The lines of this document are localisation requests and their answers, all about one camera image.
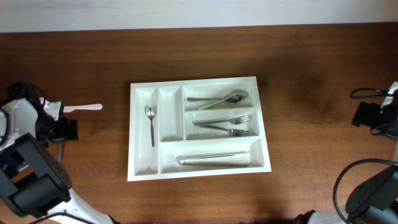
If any small metal spoon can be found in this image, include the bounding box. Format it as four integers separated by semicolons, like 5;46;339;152
58;141;64;163
146;107;156;147

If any pink plastic knife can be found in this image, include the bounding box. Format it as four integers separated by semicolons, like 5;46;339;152
63;103;103;113

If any metal chopstick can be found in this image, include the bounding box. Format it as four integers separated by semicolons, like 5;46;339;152
175;152;249;161
178;159;250;166

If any white cutlery tray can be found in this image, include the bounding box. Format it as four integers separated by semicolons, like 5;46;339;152
127;77;271;181

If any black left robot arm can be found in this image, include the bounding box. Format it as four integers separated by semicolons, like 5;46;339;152
1;82;116;223

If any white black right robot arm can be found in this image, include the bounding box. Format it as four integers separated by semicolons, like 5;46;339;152
293;89;397;224

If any black left camera cable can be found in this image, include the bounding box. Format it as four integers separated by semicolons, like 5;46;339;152
0;81;94;224

